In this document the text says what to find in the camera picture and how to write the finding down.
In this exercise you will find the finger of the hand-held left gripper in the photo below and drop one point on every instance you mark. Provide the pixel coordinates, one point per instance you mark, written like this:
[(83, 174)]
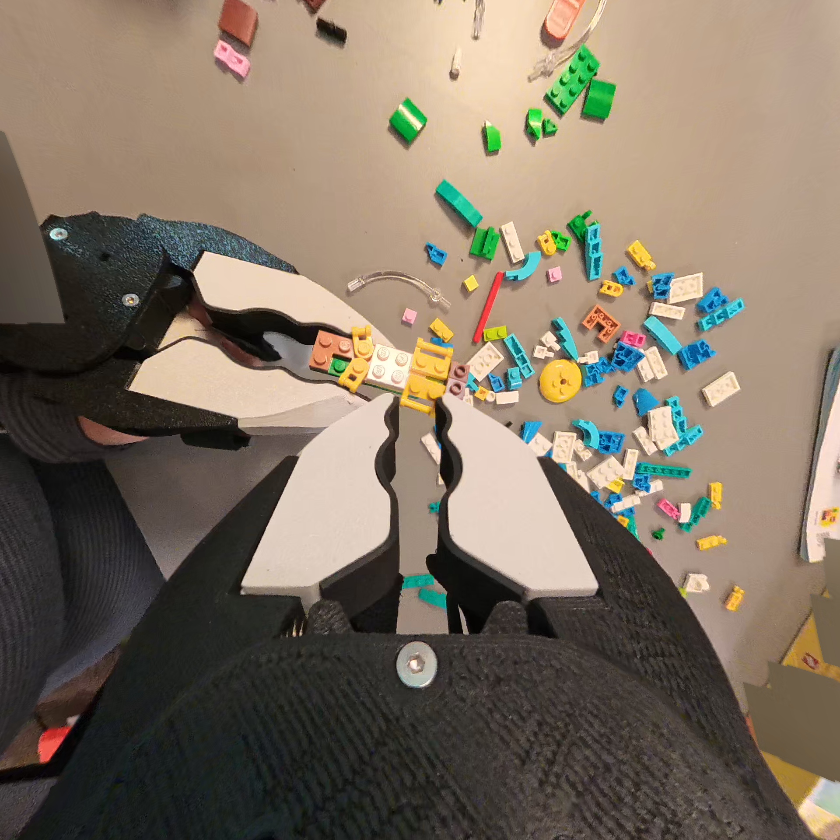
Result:
[(216, 387), (262, 285)]

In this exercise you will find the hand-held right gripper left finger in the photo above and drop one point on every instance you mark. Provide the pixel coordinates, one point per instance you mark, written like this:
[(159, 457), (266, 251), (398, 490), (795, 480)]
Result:
[(328, 512)]

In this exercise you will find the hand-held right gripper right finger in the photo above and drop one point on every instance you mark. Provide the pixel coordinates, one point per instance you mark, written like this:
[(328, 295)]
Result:
[(512, 518)]

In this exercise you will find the assembled toy brick model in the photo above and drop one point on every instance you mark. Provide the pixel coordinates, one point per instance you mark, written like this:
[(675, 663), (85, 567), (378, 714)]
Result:
[(390, 367)]

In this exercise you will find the person's left forearm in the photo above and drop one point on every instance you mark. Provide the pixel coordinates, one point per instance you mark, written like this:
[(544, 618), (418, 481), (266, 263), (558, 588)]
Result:
[(46, 413)]

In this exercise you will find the grey desk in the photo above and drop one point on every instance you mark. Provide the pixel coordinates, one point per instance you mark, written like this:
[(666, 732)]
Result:
[(197, 144)]

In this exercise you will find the person's left hand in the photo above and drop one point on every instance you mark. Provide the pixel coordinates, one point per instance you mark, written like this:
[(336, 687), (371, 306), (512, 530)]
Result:
[(111, 433)]

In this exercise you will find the clear curved toy tube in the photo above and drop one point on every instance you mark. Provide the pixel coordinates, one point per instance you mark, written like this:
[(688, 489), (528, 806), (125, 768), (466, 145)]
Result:
[(394, 275)]

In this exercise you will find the yellow round toy disc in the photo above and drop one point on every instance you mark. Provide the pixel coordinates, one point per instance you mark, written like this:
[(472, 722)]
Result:
[(560, 380)]

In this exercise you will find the pile of colourful toy bricks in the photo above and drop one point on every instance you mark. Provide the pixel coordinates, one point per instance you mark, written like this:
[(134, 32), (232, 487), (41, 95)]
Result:
[(659, 420)]

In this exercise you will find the red toy bar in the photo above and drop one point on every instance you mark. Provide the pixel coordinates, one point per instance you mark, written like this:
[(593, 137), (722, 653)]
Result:
[(489, 308)]

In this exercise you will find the long teal toy brick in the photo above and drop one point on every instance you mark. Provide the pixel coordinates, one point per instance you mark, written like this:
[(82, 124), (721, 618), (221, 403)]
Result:
[(459, 203)]

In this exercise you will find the green rounded toy brick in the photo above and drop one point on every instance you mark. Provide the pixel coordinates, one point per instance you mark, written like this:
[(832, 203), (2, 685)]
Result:
[(407, 121)]

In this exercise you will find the pink toy plate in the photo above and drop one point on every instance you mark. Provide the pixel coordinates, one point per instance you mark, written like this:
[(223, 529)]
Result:
[(233, 59)]

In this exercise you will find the person's leg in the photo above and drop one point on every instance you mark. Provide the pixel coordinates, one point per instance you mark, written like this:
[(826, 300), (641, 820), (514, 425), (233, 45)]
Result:
[(59, 577)]

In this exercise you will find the black toy pin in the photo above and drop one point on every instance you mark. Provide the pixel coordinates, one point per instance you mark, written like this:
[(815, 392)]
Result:
[(331, 29)]

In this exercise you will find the brown sloped toy brick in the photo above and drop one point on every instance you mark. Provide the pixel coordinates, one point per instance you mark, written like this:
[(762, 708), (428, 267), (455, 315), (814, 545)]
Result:
[(237, 19)]

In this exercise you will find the small green toy brick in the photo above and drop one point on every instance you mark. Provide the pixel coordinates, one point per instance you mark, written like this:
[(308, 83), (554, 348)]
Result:
[(492, 138)]

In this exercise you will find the white toy pin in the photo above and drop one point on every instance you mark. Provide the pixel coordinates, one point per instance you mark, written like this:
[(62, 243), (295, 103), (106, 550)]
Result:
[(455, 62)]

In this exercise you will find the yellow toy set box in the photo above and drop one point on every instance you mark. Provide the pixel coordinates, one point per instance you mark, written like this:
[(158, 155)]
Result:
[(797, 643)]

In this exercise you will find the instruction booklet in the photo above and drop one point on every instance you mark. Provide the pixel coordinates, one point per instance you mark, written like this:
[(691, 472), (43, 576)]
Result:
[(825, 459)]

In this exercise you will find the clear plastic toy piece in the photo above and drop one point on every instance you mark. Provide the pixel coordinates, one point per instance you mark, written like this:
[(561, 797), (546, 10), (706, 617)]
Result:
[(558, 62)]

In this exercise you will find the green curved toy brick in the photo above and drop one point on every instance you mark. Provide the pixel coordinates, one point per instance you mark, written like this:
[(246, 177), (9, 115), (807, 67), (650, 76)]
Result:
[(598, 98)]

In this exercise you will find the salmon toy piece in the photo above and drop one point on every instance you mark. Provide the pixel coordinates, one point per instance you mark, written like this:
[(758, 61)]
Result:
[(563, 18)]

